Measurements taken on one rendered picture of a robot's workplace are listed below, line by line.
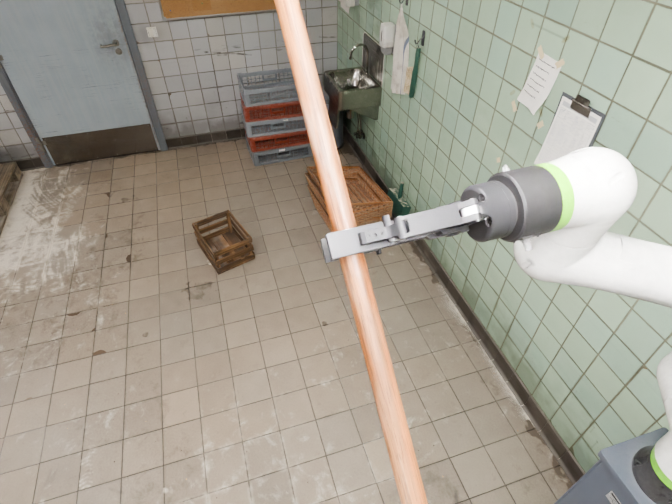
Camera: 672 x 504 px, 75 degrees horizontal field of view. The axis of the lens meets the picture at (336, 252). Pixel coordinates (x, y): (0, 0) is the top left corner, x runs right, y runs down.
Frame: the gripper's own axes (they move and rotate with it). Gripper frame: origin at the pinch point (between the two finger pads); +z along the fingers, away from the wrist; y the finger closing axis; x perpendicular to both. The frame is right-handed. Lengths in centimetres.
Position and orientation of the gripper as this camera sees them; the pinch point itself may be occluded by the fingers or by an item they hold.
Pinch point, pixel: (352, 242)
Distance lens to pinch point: 52.4
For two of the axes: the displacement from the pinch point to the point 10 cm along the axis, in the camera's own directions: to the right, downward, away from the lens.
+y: -2.0, 1.3, 9.7
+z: -9.5, 2.2, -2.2
